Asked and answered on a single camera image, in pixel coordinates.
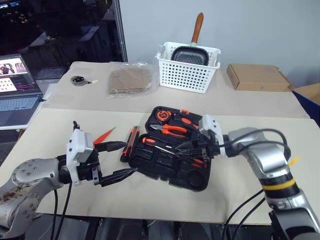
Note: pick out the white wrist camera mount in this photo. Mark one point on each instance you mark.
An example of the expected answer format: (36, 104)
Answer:
(77, 147)
(208, 123)

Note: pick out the small white tag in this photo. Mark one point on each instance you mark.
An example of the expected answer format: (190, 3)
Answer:
(94, 81)

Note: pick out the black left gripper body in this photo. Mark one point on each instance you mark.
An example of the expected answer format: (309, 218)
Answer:
(87, 172)

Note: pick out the white perforated plastic basket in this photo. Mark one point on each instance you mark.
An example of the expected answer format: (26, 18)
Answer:
(185, 75)

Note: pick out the grey metal window post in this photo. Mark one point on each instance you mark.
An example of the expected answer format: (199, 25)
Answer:
(120, 30)

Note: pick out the yellow tape tag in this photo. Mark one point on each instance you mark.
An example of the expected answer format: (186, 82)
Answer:
(294, 161)

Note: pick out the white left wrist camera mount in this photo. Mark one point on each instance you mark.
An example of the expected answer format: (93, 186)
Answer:
(77, 147)

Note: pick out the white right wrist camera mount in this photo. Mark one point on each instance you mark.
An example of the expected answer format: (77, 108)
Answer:
(208, 123)

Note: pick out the flat brown cardboard box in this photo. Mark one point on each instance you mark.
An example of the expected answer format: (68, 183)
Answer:
(257, 77)

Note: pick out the slim black orange screwdriver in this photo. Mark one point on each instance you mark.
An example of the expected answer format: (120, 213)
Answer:
(148, 140)
(200, 162)

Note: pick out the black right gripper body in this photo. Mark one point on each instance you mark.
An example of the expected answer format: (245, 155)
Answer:
(210, 147)

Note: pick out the stubby black orange screwdriver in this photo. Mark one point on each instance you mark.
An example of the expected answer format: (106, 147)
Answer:
(186, 120)

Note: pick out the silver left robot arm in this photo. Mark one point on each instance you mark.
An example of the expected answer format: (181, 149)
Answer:
(30, 172)

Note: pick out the open grey laptop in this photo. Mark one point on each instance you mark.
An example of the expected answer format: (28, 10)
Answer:
(17, 105)

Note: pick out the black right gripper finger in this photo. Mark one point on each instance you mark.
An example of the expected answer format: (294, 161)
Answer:
(196, 153)
(190, 145)

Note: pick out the plastic bag of brown sheets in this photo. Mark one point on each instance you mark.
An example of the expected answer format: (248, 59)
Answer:
(130, 80)

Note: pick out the black plastic tool case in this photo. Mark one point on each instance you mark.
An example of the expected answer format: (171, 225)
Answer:
(175, 172)

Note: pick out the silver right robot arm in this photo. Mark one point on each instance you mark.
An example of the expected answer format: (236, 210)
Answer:
(270, 155)

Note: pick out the orange black tape measure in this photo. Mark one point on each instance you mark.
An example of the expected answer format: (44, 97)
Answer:
(163, 115)

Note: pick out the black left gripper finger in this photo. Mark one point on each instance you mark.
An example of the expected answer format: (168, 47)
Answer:
(117, 176)
(110, 146)

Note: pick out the open brown cardboard box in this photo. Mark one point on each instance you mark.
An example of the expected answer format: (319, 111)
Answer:
(311, 92)

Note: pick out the clear plastic wrap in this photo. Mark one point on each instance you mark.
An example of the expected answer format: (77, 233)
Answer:
(160, 52)

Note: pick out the black table frame leg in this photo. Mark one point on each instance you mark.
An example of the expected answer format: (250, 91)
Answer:
(93, 228)

